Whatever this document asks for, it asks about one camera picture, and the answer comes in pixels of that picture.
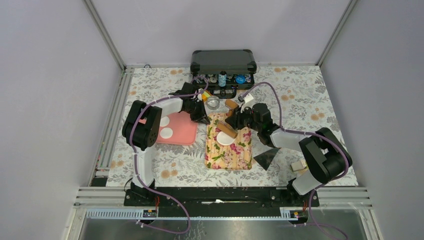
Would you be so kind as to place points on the wooden double-ended rolling pin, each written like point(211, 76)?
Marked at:
point(228, 126)

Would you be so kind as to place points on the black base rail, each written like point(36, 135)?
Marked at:
point(218, 202)

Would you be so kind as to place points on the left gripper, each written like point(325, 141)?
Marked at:
point(201, 117)

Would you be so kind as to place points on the white dough wrapper lower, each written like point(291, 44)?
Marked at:
point(166, 133)

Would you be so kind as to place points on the black poker chip case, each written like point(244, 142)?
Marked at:
point(207, 64)

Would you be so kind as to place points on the blue small blind button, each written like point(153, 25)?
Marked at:
point(240, 79)

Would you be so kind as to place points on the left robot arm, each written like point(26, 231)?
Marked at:
point(142, 128)

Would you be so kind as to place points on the white dough ball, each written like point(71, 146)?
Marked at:
point(224, 139)

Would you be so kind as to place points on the white green eraser block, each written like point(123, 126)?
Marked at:
point(300, 165)

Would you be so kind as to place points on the orange green sticky notes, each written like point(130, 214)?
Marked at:
point(205, 95)

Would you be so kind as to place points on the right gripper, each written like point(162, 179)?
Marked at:
point(236, 120)

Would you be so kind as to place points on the white dough wrapper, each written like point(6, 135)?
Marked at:
point(166, 133)
point(164, 122)

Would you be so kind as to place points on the white dough wrapper upper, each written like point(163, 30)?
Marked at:
point(164, 122)

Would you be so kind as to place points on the pink plastic tray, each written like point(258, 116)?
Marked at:
point(184, 130)

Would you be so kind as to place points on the floral yellow tray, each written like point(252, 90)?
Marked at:
point(237, 156)

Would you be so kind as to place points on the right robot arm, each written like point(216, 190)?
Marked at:
point(325, 156)

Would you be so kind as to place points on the blue white chip stack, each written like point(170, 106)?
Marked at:
point(222, 79)

